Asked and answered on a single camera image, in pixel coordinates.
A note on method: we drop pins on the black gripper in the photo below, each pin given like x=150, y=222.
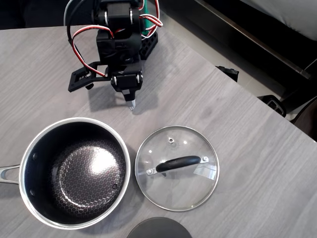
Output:
x=127, y=82

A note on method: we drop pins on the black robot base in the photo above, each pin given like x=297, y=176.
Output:
x=148, y=47

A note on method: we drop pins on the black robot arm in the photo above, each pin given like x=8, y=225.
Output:
x=119, y=47

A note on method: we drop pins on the black metal pot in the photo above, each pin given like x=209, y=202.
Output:
x=74, y=173

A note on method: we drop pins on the green circuit board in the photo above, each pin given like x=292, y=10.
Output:
x=148, y=22

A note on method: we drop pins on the black table clamp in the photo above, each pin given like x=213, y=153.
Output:
x=229, y=72
x=273, y=104

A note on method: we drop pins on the dark grey round disc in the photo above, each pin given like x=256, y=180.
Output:
x=158, y=229

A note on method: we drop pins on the brown round object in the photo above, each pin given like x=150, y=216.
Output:
x=309, y=119

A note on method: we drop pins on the white cushion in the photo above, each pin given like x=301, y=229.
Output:
x=292, y=15

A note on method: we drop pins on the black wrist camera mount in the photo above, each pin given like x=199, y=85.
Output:
x=79, y=80

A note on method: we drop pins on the dark furniture frame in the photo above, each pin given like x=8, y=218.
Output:
x=272, y=42

